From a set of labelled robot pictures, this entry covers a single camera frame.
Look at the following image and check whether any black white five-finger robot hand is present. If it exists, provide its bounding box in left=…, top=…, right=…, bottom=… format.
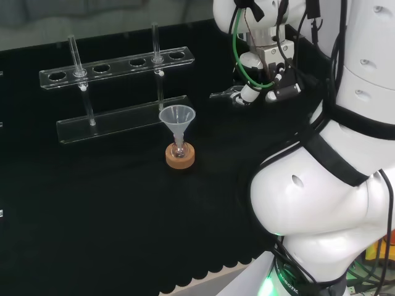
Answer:
left=230, top=39, right=299, bottom=107

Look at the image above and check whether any translucent plastic funnel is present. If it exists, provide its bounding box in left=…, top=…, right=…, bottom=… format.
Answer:
left=159, top=105, right=197, bottom=139

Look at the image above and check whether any clear acrylic funnel stand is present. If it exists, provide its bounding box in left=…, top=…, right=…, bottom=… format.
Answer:
left=39, top=23, right=196, bottom=146

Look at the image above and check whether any small glass round-bottom flask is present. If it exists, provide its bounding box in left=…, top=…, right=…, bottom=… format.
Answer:
left=171, top=135, right=189, bottom=158

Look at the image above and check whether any yellow stop button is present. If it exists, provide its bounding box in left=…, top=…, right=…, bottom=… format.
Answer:
left=365, top=239, right=391, bottom=263

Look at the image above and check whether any black bench cloth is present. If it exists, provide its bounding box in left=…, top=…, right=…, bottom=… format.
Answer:
left=0, top=17, right=337, bottom=296

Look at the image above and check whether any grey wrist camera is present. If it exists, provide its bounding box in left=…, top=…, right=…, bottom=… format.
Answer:
left=265, top=82, right=302, bottom=102

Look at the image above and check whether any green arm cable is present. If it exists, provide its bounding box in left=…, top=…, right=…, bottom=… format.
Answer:
left=231, top=6, right=275, bottom=89

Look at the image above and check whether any cork ring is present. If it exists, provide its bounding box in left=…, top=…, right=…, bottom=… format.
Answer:
left=165, top=143, right=196, bottom=170

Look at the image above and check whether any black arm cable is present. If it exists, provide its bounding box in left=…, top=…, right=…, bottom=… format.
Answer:
left=378, top=168, right=395, bottom=278

